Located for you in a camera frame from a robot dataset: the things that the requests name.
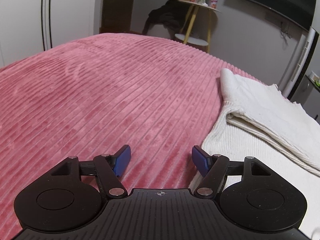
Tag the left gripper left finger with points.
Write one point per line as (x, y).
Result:
(108, 170)

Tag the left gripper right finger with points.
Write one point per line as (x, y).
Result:
(213, 169)

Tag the grey bedside cabinet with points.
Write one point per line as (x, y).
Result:
(307, 94)

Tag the yellow-legged side table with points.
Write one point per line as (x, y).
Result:
(185, 34)

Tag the white tower fan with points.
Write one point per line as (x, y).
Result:
(300, 65)

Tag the black garment on floor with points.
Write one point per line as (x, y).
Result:
(171, 15)

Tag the white wardrobe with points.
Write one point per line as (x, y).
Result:
(29, 27)

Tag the pink corduroy bedspread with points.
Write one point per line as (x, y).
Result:
(94, 95)

